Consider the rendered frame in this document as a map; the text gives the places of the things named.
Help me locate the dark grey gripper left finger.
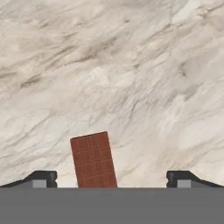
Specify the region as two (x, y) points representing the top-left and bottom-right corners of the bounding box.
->
(0, 170), (59, 189)

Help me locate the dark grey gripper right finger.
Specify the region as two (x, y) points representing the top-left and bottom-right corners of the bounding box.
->
(165, 170), (224, 189)

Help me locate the brown chocolate bar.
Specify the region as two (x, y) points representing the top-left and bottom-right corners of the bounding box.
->
(69, 130), (118, 189)

